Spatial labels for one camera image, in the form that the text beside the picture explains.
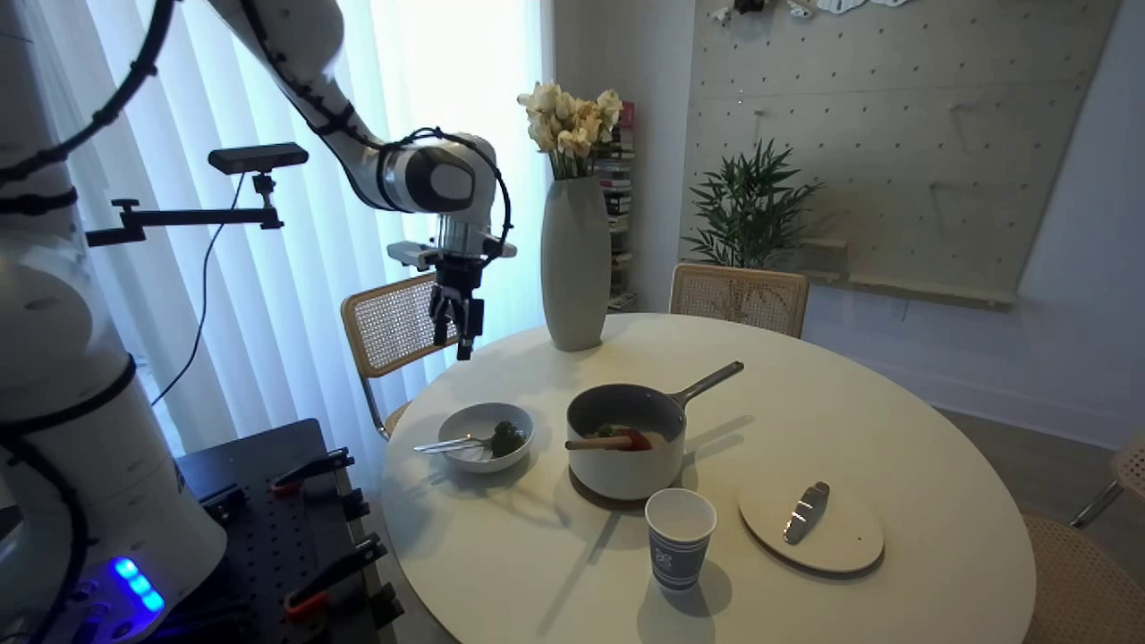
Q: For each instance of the tall white ribbed vase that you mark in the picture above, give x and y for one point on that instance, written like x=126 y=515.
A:
x=575 y=264

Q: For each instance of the round pot lid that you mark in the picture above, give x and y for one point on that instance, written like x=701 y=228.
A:
x=812 y=525

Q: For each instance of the green broccoli floret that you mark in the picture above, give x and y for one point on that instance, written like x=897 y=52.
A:
x=506 y=438

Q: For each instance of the cream flower bouquet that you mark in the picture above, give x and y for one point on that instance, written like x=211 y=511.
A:
x=569 y=129

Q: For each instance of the black camera on mount arm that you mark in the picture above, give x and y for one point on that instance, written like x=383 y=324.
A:
x=234 y=163

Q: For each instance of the white saucepan with handle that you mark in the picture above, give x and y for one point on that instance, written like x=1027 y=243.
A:
x=630 y=479

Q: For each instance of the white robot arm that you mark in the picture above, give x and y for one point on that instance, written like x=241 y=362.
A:
x=113 y=537

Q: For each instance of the black equipment cart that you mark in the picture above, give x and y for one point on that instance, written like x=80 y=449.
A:
x=297 y=564

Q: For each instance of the rattan dining chair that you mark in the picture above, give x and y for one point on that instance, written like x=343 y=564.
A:
x=741 y=295

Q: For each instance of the blue and white paper cup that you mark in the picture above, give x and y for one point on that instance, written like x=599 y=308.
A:
x=678 y=535

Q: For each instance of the white ceramic bowl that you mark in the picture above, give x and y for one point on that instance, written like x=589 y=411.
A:
x=482 y=425

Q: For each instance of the silver metal spoon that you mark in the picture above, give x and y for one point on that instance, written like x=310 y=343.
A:
x=458 y=442

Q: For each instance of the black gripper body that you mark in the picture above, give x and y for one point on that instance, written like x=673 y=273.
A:
x=457 y=293

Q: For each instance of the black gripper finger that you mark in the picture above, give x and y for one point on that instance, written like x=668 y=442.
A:
x=461 y=343
x=439 y=331

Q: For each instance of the potted green plant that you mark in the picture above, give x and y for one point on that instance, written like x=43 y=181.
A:
x=748 y=211

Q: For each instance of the wooden spatula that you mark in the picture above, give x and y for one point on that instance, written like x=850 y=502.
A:
x=611 y=442

